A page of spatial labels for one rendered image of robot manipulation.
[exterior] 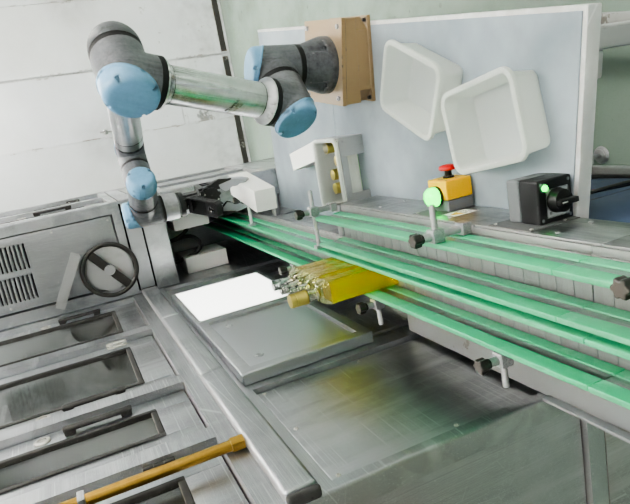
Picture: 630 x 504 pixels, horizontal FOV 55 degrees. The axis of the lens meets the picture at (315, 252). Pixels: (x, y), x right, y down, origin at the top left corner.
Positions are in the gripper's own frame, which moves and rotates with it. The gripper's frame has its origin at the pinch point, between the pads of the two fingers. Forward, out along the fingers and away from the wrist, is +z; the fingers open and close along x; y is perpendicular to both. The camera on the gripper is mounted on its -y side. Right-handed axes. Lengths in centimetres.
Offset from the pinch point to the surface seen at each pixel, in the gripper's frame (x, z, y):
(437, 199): -5, 25, -58
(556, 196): -12, 28, -90
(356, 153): -6.7, 31.8, -9.5
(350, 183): 1.4, 28.3, -10.8
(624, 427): 19, 22, -112
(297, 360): 28, -9, -50
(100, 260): 31, -42, 62
